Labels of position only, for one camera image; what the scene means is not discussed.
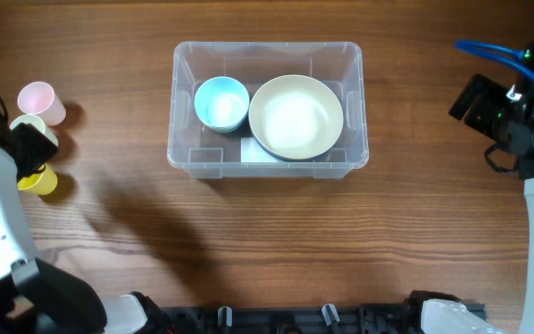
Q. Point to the yellow cup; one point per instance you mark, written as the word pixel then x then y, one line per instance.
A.
pixel 41 183

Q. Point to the pale green cup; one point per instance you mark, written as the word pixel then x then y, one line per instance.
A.
pixel 37 123

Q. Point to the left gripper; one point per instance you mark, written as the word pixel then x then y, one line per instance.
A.
pixel 42 147

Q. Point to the clear plastic storage container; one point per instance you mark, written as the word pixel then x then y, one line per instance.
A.
pixel 205 154

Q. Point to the pink cup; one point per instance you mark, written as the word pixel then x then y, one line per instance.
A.
pixel 40 99

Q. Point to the cream plate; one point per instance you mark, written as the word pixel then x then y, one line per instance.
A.
pixel 295 117

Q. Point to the light blue bowl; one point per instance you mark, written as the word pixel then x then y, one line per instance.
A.
pixel 222 100

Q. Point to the mint green bowl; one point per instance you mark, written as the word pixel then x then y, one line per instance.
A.
pixel 228 128

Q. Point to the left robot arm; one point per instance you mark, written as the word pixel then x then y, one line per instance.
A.
pixel 36 296

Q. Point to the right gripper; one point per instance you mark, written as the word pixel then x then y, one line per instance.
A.
pixel 477 118

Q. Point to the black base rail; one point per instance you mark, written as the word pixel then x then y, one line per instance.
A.
pixel 364 319

